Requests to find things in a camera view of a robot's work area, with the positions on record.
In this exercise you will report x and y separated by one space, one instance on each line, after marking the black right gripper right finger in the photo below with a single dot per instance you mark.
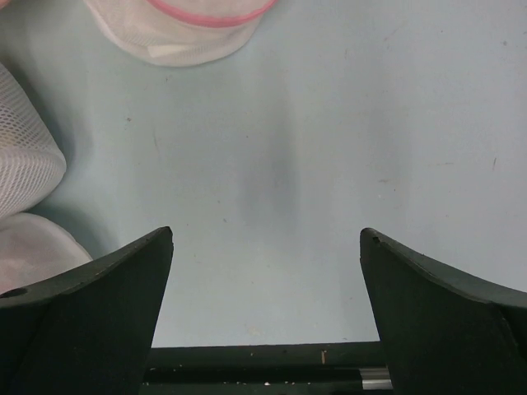
443 331

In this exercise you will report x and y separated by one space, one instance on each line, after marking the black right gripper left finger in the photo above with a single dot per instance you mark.
88 330

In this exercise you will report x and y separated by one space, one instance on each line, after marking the pink-trimmed mesh laundry bag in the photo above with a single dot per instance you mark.
178 33

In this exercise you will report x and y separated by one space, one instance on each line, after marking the grey-rimmed white mesh bag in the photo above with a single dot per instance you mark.
33 248

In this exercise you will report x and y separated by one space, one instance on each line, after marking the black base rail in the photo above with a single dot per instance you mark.
323 368

